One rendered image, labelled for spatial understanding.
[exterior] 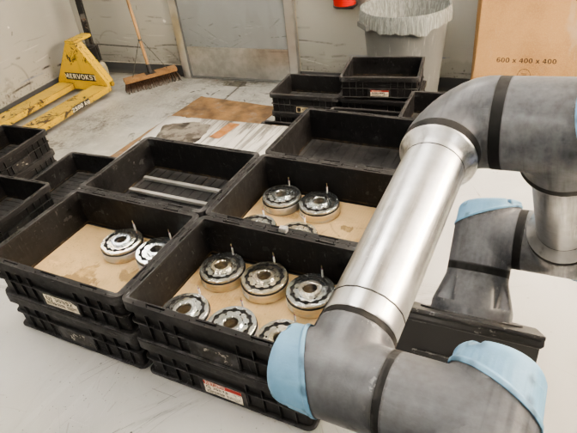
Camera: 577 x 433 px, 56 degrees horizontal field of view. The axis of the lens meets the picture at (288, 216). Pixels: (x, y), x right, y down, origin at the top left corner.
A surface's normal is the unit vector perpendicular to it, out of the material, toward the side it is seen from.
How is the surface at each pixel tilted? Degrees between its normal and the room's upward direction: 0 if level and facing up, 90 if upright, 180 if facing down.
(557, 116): 52
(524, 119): 59
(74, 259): 0
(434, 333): 90
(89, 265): 0
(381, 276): 22
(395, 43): 95
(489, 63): 76
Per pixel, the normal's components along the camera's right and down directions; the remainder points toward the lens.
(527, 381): 0.33, -0.44
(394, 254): 0.13, -0.59
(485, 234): -0.46, -0.11
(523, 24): -0.38, 0.41
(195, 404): -0.11, -0.81
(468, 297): -0.33, -0.44
